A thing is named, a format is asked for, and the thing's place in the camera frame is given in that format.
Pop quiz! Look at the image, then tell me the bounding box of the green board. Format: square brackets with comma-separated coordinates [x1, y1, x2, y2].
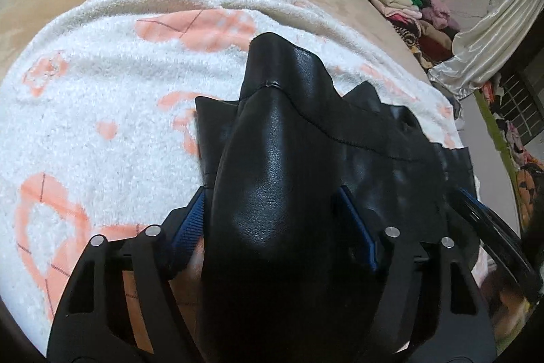
[474, 86, 528, 228]

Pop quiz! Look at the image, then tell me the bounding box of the pile of folded clothes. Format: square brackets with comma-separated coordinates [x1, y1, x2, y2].
[365, 0, 462, 68]

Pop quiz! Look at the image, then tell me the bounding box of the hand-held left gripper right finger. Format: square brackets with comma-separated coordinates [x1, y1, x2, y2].
[335, 185, 498, 363]

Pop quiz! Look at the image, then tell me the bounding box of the window with grille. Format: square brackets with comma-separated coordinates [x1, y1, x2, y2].
[495, 57, 544, 147]

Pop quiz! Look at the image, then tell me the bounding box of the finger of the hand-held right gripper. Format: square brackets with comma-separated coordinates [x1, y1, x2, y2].
[444, 188, 538, 302]

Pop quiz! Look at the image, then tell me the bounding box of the black leather jacket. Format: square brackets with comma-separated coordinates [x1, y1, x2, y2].
[193, 32, 481, 363]

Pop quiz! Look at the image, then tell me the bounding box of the cream satin curtain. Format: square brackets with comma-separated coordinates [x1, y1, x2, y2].
[427, 0, 541, 100]

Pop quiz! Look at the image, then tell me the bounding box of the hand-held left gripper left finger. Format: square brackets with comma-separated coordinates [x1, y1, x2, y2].
[47, 188, 209, 363]

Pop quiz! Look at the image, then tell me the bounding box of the white and orange printed blanket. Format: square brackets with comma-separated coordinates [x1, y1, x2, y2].
[0, 0, 487, 351]

